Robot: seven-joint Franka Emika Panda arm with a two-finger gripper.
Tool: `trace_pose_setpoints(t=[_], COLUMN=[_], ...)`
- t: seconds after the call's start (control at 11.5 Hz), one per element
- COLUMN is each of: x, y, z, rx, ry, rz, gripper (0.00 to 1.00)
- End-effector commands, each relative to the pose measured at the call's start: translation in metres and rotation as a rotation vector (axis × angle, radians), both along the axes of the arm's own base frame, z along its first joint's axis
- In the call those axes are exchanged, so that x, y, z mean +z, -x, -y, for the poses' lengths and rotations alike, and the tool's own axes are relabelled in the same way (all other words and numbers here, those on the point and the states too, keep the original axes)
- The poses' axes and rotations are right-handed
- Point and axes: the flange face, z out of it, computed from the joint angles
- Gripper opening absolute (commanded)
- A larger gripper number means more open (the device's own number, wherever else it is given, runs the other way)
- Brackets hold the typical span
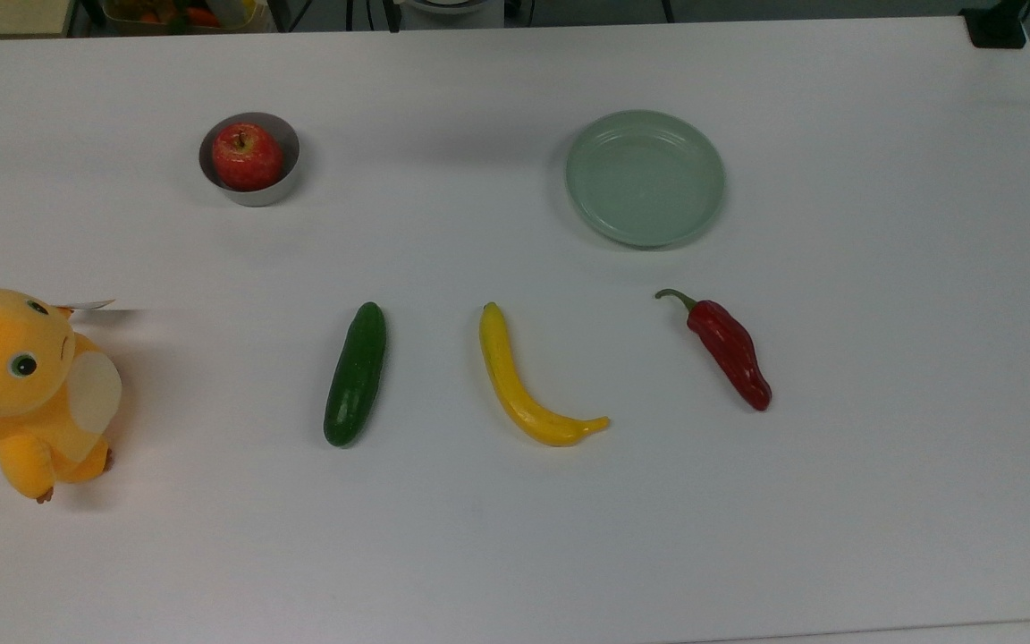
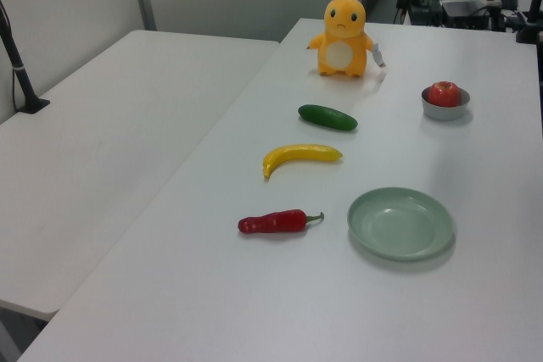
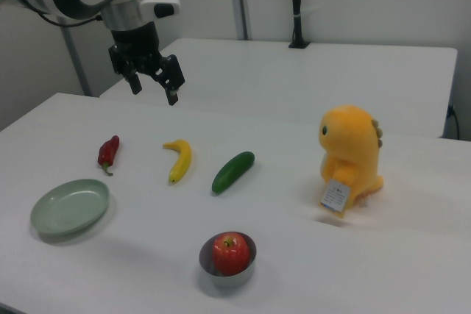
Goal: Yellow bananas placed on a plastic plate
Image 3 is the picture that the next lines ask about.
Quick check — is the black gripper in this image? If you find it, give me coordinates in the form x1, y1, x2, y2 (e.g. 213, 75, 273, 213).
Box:
107, 21, 185, 107

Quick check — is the yellow banana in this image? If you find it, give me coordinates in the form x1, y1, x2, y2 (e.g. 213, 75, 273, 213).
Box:
162, 139, 193, 185

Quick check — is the green plastic plate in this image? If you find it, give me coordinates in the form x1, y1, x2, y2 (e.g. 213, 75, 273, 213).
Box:
30, 178, 111, 238

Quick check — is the red chili pepper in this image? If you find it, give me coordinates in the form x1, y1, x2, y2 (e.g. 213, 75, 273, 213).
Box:
97, 135, 121, 177

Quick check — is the green cucumber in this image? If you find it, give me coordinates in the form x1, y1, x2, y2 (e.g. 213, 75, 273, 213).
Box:
211, 151, 255, 194

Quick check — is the red apple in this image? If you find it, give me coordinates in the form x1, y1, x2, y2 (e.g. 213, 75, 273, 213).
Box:
211, 232, 251, 276

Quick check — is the yellow dinosaur plush toy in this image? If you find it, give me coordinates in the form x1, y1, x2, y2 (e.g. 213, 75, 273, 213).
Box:
318, 105, 386, 215

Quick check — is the white paper tag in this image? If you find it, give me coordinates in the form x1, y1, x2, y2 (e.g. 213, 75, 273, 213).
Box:
318, 177, 351, 218

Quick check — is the round metal bowl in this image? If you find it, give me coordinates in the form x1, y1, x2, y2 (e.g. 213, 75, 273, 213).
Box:
199, 231, 258, 288

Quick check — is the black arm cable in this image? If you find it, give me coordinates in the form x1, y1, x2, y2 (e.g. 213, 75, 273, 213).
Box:
35, 11, 105, 29

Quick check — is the black camera stand pole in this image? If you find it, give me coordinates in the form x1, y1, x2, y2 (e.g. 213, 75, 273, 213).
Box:
288, 0, 312, 49

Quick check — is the black wall cable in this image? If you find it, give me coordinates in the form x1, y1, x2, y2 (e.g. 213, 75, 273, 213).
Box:
447, 104, 461, 139

